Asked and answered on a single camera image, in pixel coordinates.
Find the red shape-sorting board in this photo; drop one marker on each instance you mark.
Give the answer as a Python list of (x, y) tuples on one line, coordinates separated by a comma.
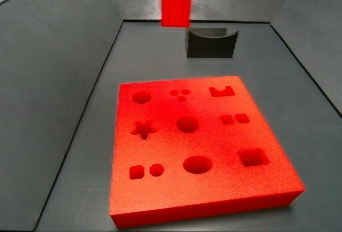
[(195, 153)]

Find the tall red arch block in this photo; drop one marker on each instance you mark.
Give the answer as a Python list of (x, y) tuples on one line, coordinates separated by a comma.
[(175, 13)]

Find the black curved holder bracket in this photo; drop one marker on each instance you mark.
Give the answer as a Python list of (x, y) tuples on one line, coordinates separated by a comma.
[(210, 43)]

